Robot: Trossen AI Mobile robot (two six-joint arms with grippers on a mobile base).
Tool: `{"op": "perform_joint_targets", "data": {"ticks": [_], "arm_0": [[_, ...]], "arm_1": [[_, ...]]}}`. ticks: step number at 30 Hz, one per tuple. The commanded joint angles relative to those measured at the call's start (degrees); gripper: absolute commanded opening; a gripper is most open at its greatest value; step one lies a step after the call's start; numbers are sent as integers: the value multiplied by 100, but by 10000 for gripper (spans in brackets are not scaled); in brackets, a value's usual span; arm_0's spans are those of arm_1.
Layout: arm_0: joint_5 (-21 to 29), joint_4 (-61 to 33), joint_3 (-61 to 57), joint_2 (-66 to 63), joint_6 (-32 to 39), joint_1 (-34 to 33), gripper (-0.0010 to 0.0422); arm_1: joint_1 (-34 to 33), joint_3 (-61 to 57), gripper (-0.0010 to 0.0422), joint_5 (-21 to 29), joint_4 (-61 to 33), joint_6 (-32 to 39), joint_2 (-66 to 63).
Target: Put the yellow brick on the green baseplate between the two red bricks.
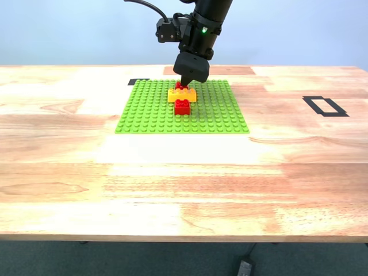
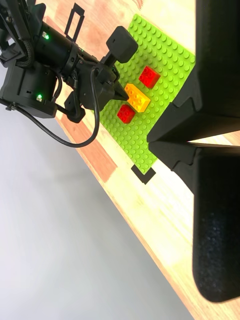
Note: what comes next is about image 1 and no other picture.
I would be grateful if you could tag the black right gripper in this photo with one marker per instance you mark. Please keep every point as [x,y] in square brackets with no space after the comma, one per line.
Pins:
[191,67]

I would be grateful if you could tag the red square brick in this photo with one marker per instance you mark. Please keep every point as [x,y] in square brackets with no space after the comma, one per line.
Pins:
[178,85]
[181,109]

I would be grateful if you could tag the black tape rectangle outline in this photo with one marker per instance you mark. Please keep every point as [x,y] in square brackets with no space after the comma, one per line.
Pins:
[313,107]

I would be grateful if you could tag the green studded baseplate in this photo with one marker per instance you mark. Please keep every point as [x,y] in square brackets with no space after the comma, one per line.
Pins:
[215,115]

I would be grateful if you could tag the black tape strip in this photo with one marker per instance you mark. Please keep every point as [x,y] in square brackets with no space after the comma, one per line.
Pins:
[138,82]

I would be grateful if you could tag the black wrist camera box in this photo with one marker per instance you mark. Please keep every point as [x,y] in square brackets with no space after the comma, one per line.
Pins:
[166,30]

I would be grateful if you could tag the yellow long brick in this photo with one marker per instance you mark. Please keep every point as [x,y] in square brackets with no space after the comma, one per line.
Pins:
[178,96]

